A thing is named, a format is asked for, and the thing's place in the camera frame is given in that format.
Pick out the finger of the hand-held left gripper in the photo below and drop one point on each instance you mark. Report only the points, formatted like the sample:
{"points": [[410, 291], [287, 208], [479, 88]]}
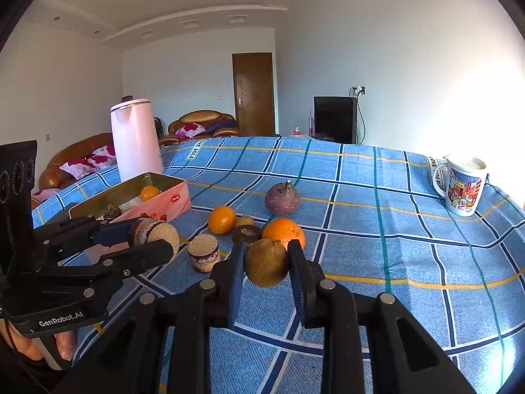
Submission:
{"points": [[143, 253], [117, 233]]}

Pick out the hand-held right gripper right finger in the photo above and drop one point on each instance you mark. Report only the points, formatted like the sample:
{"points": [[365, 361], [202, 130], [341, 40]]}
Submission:
{"points": [[297, 291]]}

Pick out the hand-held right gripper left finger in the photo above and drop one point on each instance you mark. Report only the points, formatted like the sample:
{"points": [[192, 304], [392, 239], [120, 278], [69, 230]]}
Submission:
{"points": [[235, 283]]}

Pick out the beige cream sandwich cake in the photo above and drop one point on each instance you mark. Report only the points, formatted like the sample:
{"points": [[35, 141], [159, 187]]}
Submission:
{"points": [[162, 233]]}

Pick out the brown round fruit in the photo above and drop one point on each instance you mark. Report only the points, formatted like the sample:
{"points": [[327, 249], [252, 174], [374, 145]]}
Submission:
{"points": [[266, 263]]}

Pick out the pink tin box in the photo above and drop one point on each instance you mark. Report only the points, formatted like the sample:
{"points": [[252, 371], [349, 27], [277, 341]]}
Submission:
{"points": [[172, 201]]}

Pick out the person's left hand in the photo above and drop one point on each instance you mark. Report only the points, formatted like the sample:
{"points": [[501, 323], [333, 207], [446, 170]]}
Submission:
{"points": [[63, 344]]}

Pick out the small chocolate cake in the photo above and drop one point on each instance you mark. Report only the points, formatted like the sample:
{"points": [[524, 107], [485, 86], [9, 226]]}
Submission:
{"points": [[111, 212]]}

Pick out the brown leather sofa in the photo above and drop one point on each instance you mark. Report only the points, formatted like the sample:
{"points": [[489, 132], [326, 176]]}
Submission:
{"points": [[205, 117], [55, 172]]}

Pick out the small layered cylinder cake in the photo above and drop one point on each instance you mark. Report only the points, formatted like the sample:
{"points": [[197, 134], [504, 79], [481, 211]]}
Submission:
{"points": [[203, 252]]}

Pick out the chocolate donut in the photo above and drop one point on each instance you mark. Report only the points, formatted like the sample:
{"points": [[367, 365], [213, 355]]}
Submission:
{"points": [[247, 234]]}

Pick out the small orange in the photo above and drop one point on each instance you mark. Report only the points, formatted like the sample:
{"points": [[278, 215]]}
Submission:
{"points": [[222, 219], [150, 193]]}

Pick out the large orange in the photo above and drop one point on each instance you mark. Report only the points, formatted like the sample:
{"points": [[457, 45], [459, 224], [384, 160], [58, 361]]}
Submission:
{"points": [[283, 232]]}

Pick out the small tan fruit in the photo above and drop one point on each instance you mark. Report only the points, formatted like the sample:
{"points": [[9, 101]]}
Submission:
{"points": [[245, 221]]}

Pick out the pink floral pillow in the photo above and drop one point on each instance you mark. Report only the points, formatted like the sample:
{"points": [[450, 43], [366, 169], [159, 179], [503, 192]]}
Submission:
{"points": [[78, 169], [190, 130], [102, 156]]}

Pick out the purple round fruit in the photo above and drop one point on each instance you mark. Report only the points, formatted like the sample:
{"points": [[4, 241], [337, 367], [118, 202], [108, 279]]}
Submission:
{"points": [[282, 200]]}

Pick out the pink electric kettle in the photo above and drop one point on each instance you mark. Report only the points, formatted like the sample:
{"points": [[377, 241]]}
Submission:
{"points": [[136, 139]]}

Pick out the blue plaid bed sheet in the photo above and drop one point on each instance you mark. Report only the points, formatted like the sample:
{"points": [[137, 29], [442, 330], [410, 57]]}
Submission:
{"points": [[369, 221]]}

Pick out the purple blanket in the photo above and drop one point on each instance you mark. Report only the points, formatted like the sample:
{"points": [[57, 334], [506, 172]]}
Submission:
{"points": [[221, 125]]}

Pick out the black television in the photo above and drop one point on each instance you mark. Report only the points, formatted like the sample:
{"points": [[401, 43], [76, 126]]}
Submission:
{"points": [[334, 119]]}

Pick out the brown wooden door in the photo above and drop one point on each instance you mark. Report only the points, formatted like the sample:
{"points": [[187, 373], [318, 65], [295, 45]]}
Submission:
{"points": [[253, 94]]}

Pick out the cartoon print white mug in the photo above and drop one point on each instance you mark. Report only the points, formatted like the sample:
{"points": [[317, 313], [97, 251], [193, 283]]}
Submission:
{"points": [[463, 186]]}

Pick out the white wall socket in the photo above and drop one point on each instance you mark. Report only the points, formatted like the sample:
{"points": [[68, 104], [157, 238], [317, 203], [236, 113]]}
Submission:
{"points": [[358, 90]]}

